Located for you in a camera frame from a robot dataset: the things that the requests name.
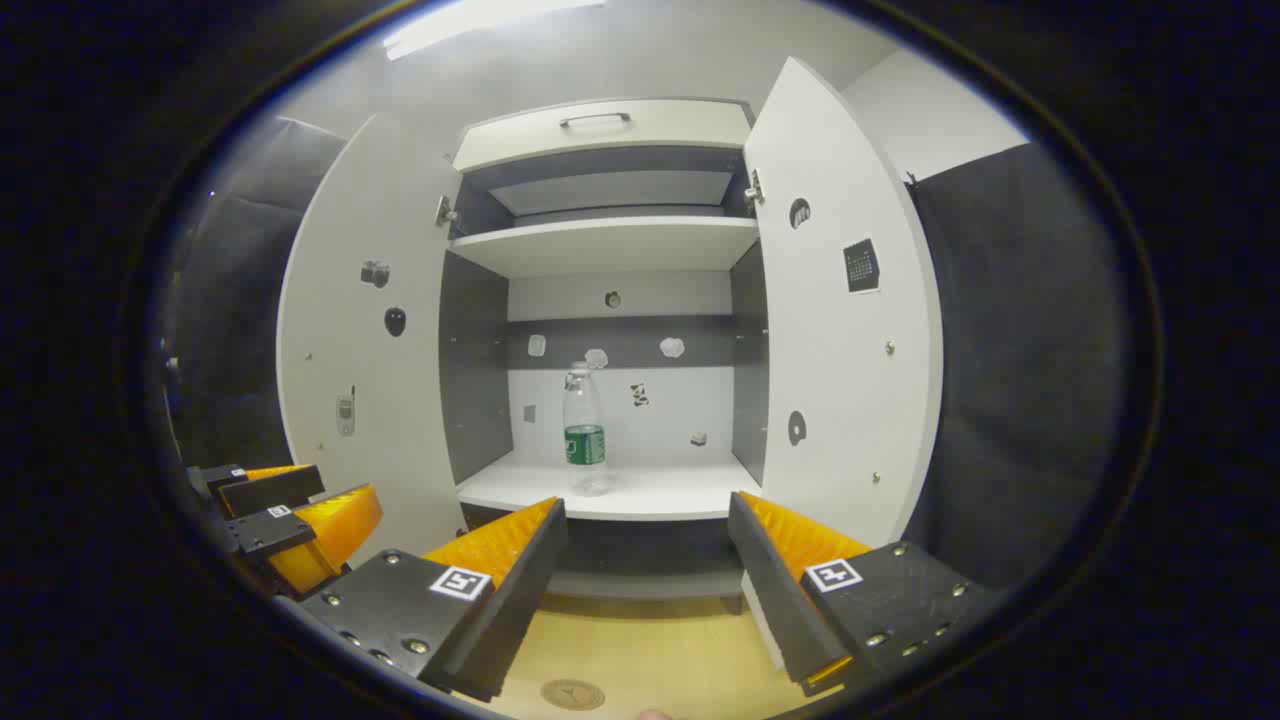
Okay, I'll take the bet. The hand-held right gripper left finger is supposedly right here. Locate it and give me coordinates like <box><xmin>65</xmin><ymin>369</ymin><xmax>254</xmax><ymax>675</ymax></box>
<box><xmin>300</xmin><ymin>497</ymin><xmax>569</xmax><ymax>703</ymax></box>

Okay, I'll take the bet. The black backdrop cloth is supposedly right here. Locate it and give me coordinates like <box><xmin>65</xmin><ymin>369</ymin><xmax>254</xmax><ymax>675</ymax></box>
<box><xmin>905</xmin><ymin>143</ymin><xmax>1136</xmax><ymax>591</ymax></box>
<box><xmin>170</xmin><ymin>115</ymin><xmax>349</xmax><ymax>471</ymax></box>

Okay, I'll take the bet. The white cabinet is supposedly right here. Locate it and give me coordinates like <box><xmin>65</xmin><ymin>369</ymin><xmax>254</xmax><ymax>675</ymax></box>
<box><xmin>438</xmin><ymin>97</ymin><xmax>769</xmax><ymax>601</ymax></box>

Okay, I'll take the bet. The white cabinet shelf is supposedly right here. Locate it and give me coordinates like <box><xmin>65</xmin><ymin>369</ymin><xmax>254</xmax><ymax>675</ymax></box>
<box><xmin>450</xmin><ymin>215</ymin><xmax>761</xmax><ymax>279</ymax></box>
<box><xmin>455</xmin><ymin>450</ymin><xmax>763</xmax><ymax>523</ymax></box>

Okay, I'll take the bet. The clear plastic bottle green label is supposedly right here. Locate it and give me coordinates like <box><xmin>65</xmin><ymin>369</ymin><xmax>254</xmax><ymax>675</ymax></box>
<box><xmin>562</xmin><ymin>360</ymin><xmax>608</xmax><ymax>498</ymax></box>

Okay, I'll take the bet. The white cabinet door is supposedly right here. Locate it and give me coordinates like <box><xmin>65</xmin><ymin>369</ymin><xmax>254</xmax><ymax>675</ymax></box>
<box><xmin>742</xmin><ymin>57</ymin><xmax>944</xmax><ymax>549</ymax></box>
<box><xmin>277</xmin><ymin>113</ymin><xmax>471</xmax><ymax>571</ymax></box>

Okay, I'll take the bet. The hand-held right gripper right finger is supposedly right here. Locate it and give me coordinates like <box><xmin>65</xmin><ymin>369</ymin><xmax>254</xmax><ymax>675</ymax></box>
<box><xmin>727</xmin><ymin>491</ymin><xmax>991</xmax><ymax>698</ymax></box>

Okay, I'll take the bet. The white cabinet drawer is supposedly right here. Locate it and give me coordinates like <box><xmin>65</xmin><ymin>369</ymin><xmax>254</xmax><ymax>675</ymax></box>
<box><xmin>452</xmin><ymin>98</ymin><xmax>753</xmax><ymax>173</ymax></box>

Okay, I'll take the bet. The round brown coaster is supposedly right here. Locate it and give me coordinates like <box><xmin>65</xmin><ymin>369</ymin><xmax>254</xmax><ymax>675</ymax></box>
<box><xmin>540</xmin><ymin>679</ymin><xmax>607</xmax><ymax>712</ymax></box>

